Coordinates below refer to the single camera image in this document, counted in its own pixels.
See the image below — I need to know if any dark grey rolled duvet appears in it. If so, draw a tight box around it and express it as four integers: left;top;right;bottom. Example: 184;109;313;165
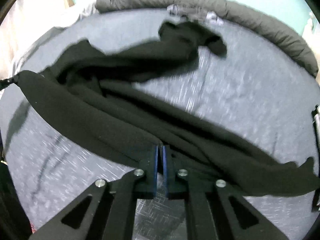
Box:
95;0;318;77

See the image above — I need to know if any small crumpled grey cloth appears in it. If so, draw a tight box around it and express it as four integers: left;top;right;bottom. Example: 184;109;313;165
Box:
167;4;223;25

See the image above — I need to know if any grey blue bed sheet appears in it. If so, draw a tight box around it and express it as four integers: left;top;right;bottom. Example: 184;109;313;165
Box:
1;9;319;239

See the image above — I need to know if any black sweater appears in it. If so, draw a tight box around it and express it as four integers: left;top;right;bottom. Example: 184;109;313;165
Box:
13;22;319;196

